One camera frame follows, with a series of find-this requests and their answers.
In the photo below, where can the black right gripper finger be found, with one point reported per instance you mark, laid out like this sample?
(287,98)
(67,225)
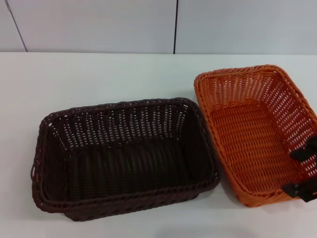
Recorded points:
(303,193)
(305,152)

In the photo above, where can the orange woven basket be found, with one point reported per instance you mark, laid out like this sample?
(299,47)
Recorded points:
(247,138)

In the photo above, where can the dark brown woven basket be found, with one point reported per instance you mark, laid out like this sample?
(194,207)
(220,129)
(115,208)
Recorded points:
(128,161)

